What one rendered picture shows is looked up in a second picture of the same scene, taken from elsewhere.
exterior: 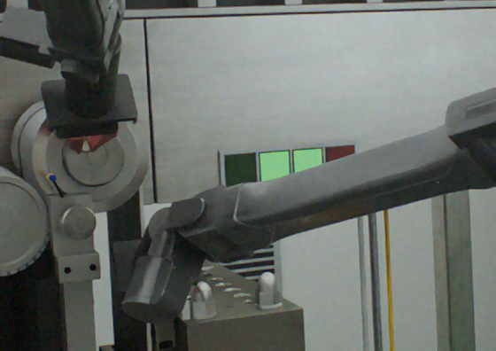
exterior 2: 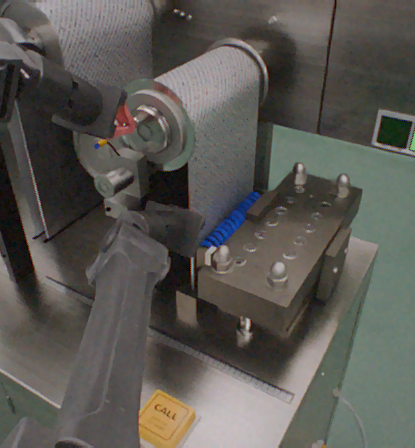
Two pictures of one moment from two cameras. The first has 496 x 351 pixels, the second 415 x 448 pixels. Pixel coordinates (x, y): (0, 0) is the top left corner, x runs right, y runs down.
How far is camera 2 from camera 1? 1.02 m
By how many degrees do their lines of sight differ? 57
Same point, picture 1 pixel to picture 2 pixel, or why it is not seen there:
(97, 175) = (147, 147)
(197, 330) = (204, 278)
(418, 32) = not seen: outside the picture
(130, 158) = (176, 140)
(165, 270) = not seen: hidden behind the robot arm
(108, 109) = (85, 122)
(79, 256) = (115, 204)
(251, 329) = (242, 298)
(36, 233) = not seen: hidden behind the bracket
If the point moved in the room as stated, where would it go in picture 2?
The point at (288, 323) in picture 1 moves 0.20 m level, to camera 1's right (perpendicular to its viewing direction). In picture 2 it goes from (272, 309) to (380, 395)
